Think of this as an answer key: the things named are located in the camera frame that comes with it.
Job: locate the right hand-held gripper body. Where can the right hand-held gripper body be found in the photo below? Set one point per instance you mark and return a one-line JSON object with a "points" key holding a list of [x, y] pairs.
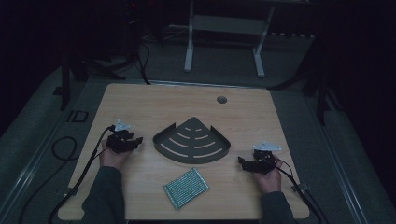
{"points": [[263, 158]]}

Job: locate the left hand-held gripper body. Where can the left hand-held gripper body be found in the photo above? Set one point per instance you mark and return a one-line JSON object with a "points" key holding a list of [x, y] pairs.
{"points": [[117, 144]]}

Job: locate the person's left hand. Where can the person's left hand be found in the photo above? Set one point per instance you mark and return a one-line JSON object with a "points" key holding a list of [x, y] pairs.
{"points": [[113, 158]]}

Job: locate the person's right hand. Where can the person's right hand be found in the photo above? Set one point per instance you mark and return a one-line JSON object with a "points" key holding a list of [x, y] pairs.
{"points": [[270, 182]]}

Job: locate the dark grey corner shelf tray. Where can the dark grey corner shelf tray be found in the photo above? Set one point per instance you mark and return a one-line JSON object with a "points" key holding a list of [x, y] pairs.
{"points": [[191, 141]]}

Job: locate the green grid tray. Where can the green grid tray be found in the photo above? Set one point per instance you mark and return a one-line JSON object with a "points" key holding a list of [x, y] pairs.
{"points": [[186, 188]]}

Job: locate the grey table grommet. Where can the grey table grommet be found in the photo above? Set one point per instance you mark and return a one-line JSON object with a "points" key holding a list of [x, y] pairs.
{"points": [[221, 100]]}

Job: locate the black metal stand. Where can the black metal stand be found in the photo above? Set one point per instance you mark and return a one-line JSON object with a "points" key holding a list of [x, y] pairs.
{"points": [[322, 93], [64, 84]]}

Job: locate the white desk frame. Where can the white desk frame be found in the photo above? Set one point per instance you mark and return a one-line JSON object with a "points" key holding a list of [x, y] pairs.
{"points": [[229, 25]]}

